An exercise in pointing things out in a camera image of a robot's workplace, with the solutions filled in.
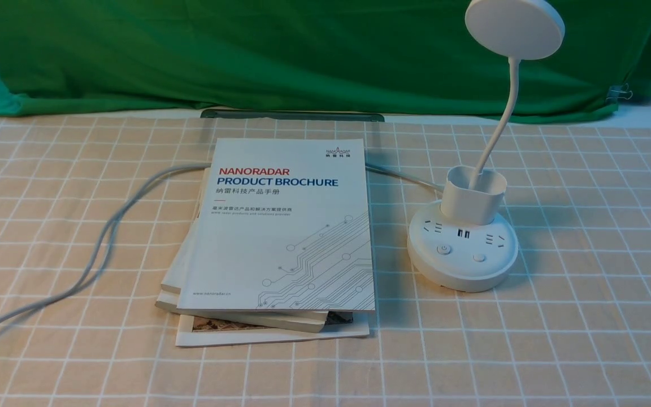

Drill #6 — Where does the white desk lamp with sockets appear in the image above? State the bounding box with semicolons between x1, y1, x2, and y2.
406;1;566;293

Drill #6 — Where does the white product brochure book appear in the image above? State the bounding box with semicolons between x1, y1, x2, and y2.
178;138;376;312

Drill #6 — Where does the dark metal bar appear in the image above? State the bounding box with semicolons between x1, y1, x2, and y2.
201;109;385;123

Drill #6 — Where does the bottom magazine in stack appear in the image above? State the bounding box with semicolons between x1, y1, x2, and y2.
175;314;370;348

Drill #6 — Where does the beige checkered tablecloth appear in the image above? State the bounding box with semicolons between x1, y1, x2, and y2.
0;116;651;406

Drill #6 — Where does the metal binder clip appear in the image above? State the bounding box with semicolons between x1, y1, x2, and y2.
605;83;633;104

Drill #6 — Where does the green backdrop cloth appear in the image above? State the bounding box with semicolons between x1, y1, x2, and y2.
0;1;651;124

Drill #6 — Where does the grey power cable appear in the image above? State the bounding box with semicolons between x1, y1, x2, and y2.
0;162;445;347

